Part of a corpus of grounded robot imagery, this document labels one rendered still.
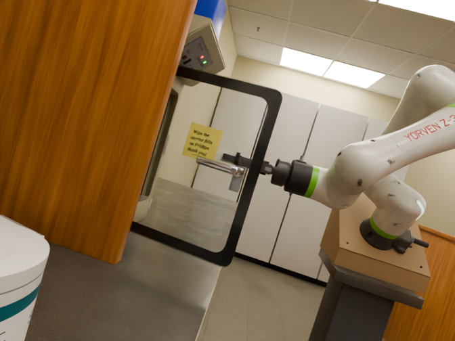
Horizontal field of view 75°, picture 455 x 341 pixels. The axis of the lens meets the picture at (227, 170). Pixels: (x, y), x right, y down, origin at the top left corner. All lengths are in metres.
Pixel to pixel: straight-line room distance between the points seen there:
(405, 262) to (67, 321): 1.19
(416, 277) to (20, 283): 1.30
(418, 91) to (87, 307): 1.01
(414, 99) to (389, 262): 0.62
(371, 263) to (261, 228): 2.64
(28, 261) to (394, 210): 1.12
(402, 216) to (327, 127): 2.76
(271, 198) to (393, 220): 2.67
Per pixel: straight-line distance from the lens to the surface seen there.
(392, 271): 1.36
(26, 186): 0.76
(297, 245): 3.94
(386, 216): 1.26
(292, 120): 3.84
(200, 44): 0.80
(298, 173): 0.80
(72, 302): 0.55
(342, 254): 1.29
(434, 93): 1.08
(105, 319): 0.52
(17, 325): 0.34
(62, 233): 0.73
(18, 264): 0.31
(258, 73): 4.42
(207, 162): 0.60
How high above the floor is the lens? 1.22
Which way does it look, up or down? 3 degrees down
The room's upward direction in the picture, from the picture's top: 17 degrees clockwise
